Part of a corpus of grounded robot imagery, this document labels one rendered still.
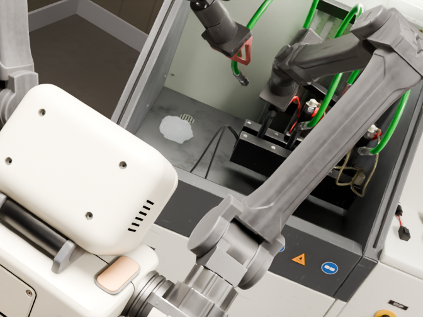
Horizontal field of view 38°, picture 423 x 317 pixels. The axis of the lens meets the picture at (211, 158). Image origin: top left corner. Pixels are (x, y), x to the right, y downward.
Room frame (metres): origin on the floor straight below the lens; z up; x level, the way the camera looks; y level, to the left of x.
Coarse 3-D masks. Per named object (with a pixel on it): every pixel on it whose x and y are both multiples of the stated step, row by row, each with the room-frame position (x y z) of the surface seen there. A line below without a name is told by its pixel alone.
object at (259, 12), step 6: (264, 0) 1.26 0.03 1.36; (270, 0) 1.26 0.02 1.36; (318, 0) 1.54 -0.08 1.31; (264, 6) 1.24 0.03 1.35; (312, 6) 1.54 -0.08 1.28; (258, 12) 1.23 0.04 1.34; (312, 12) 1.55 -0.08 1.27; (252, 18) 1.22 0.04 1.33; (258, 18) 1.23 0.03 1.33; (306, 18) 1.55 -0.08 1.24; (252, 24) 1.22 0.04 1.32; (306, 24) 1.55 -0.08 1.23; (234, 66) 1.22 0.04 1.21; (234, 72) 1.24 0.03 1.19
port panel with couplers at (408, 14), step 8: (392, 0) 1.64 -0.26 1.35; (400, 0) 1.65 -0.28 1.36; (400, 8) 1.65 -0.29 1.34; (408, 8) 1.65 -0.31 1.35; (416, 8) 1.65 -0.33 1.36; (408, 16) 1.65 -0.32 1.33; (416, 16) 1.65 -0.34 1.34; (416, 24) 1.65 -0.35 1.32; (360, 72) 1.64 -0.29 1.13; (344, 80) 1.65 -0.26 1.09
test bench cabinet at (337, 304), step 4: (336, 300) 1.12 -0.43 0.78; (340, 300) 1.12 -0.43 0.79; (332, 304) 1.12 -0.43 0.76; (336, 304) 1.11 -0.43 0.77; (340, 304) 1.11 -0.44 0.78; (344, 304) 1.12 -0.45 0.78; (332, 308) 1.11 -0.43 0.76; (336, 308) 1.11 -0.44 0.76; (340, 308) 1.11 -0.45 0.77; (328, 312) 1.12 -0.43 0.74; (332, 312) 1.11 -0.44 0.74; (336, 312) 1.11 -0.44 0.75; (324, 316) 1.12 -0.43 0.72; (328, 316) 1.11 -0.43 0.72; (332, 316) 1.11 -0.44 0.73
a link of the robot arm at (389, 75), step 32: (384, 32) 0.83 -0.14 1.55; (416, 32) 0.85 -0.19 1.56; (384, 64) 0.77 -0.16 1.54; (416, 64) 0.78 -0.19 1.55; (352, 96) 0.75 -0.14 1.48; (384, 96) 0.75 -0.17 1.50; (320, 128) 0.74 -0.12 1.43; (352, 128) 0.73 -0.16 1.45; (288, 160) 0.72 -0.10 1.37; (320, 160) 0.70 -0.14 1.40; (256, 192) 0.69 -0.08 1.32; (288, 192) 0.68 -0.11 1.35; (224, 224) 0.64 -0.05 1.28; (256, 224) 0.65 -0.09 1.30; (256, 256) 0.63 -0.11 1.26
